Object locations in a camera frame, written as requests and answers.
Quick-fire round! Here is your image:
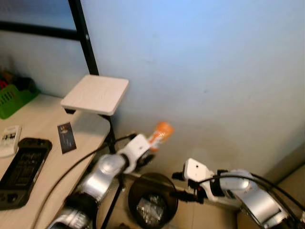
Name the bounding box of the orange plastic bottle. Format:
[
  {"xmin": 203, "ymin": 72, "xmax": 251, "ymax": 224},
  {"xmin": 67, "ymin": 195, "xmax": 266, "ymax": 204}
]
[{"xmin": 148, "ymin": 121, "xmax": 175, "ymax": 153}]

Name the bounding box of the black round trash bin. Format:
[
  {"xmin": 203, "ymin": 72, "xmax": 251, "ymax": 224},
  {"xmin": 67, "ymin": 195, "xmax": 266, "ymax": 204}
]
[{"xmin": 128, "ymin": 173, "xmax": 179, "ymax": 229}]

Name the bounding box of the crumpled clear plastic wrapper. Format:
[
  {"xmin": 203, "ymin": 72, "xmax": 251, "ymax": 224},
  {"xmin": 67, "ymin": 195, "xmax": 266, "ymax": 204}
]
[{"xmin": 137, "ymin": 193, "xmax": 165, "ymax": 226}]

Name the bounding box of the dark photo card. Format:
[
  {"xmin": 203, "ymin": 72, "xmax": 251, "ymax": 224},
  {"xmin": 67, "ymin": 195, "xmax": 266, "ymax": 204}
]
[{"xmin": 57, "ymin": 122, "xmax": 78, "ymax": 155}]

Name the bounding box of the light wood shelf board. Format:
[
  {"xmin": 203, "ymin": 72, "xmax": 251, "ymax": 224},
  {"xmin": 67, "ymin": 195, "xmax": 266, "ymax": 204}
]
[{"xmin": 61, "ymin": 74, "xmax": 130, "ymax": 116}]

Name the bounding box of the black handheld game console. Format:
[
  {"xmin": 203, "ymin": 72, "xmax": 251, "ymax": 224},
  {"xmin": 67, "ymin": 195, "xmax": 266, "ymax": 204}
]
[{"xmin": 0, "ymin": 137, "xmax": 53, "ymax": 211}]

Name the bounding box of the white remote control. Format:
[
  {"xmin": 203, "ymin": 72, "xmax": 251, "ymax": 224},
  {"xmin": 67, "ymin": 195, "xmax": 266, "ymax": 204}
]
[{"xmin": 0, "ymin": 125, "xmax": 22, "ymax": 158}]

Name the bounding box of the green plastic basket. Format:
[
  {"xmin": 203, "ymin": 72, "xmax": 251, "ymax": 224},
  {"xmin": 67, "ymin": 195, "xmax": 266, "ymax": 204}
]
[{"xmin": 0, "ymin": 72, "xmax": 40, "ymax": 120}]

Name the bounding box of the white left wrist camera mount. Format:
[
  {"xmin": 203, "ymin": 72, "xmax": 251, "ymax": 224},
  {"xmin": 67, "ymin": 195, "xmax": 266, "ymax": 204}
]
[{"xmin": 117, "ymin": 134, "xmax": 153, "ymax": 173}]

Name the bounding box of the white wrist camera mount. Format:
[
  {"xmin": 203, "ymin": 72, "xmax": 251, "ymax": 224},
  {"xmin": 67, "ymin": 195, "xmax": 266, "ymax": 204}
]
[
  {"xmin": 183, "ymin": 158, "xmax": 216, "ymax": 192},
  {"xmin": 117, "ymin": 134, "xmax": 153, "ymax": 173}
]

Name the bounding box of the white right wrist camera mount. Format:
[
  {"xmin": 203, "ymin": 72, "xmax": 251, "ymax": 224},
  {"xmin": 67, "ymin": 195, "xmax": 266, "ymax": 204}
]
[{"xmin": 183, "ymin": 158, "xmax": 216, "ymax": 192}]

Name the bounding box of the black metal desk frame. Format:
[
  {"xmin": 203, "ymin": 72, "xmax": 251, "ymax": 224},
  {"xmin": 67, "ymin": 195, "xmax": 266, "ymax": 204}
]
[{"xmin": 0, "ymin": 0, "xmax": 125, "ymax": 229}]

